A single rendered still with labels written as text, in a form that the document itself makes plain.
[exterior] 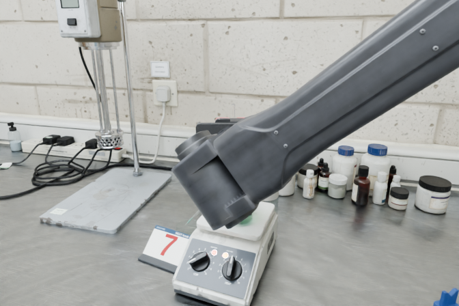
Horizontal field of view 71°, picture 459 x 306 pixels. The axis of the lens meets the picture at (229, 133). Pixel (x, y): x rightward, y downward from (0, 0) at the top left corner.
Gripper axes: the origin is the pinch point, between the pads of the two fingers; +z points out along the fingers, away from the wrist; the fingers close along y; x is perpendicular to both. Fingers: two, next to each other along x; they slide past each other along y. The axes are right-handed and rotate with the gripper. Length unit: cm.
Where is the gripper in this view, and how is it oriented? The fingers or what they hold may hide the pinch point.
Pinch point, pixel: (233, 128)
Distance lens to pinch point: 53.5
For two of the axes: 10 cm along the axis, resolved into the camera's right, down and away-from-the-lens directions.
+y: -10.0, 0.0, 0.2
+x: 0.1, 9.6, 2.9
